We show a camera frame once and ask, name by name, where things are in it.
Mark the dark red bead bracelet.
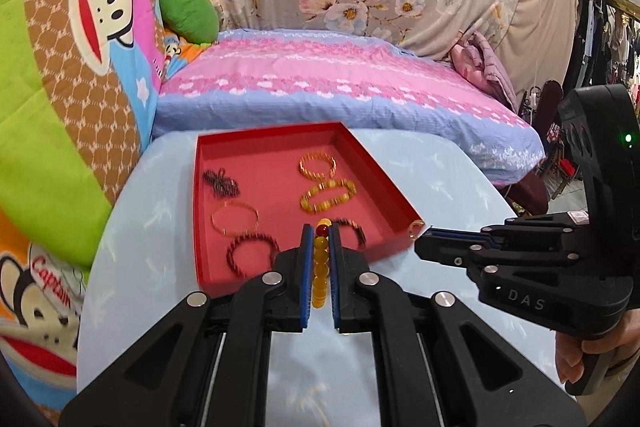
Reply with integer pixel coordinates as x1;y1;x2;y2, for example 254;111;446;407
226;231;282;279

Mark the light blue palm tablecloth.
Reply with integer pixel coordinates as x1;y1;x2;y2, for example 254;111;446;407
77;129;555;426

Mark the pink folded cloth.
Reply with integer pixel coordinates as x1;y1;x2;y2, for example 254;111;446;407
450;31;518;113

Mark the black and gold bead bracelet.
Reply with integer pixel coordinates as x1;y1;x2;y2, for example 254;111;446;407
333;217;369;251

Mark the dark beaded chain necklace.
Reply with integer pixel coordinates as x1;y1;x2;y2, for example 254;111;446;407
200;167;241;200

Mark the red cardboard tray box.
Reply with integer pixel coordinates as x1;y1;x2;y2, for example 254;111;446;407
193;122;424;297

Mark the gold chain bracelet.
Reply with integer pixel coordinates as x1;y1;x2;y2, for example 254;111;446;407
297;152;339;181

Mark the yellow amber stone bracelet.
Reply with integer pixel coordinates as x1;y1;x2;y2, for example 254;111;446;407
298;178;358;215

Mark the right hand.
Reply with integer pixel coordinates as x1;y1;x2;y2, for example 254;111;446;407
555;310;640;384

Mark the colourful monkey cartoon quilt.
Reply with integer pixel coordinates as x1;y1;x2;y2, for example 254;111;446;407
0;0;202;413

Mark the yellow bead bracelet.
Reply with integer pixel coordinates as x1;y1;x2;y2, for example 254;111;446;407
310;217;333;310

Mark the green plush pillow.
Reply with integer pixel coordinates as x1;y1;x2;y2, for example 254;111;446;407
158;0;219;44

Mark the thin gold bangle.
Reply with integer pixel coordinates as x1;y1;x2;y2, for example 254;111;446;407
210;199;260;237

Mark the pink and blue striped bedding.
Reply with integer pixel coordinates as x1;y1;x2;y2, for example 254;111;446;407
152;29;544;186

